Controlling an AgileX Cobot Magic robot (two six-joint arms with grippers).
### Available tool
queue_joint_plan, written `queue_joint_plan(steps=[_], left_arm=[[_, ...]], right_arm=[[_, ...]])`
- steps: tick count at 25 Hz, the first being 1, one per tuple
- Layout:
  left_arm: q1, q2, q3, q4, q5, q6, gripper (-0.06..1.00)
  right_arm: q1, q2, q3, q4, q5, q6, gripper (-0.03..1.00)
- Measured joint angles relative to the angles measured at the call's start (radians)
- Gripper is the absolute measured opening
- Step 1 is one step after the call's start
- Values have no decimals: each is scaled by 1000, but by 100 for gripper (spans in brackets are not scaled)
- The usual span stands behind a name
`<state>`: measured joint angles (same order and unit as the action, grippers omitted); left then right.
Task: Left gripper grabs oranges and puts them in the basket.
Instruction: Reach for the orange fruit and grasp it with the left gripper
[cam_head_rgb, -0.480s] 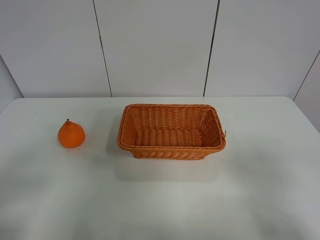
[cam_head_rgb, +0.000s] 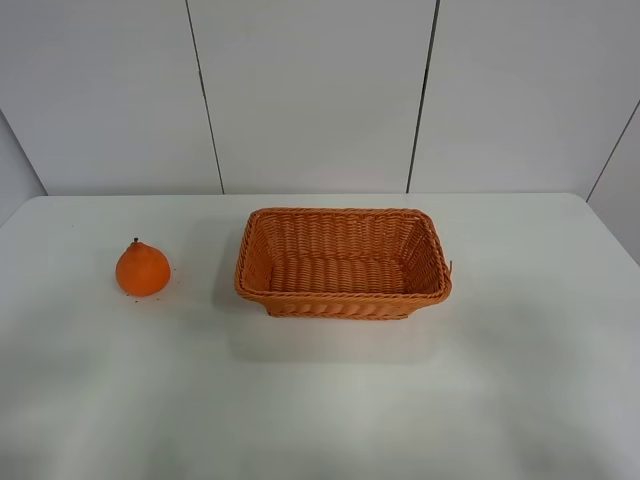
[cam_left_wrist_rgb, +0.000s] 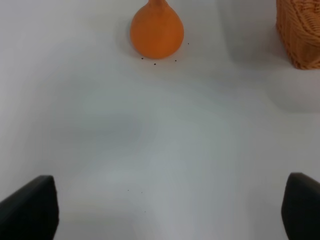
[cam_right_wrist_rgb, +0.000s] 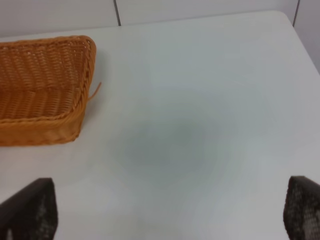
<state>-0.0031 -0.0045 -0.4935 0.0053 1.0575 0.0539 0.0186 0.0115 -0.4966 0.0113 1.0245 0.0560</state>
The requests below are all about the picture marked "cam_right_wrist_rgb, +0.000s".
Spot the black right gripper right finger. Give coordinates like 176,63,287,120
283,176,320,240

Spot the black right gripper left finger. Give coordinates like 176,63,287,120
0,178,59,240

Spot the orange wicker basket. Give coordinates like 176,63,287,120
0,35,97,147

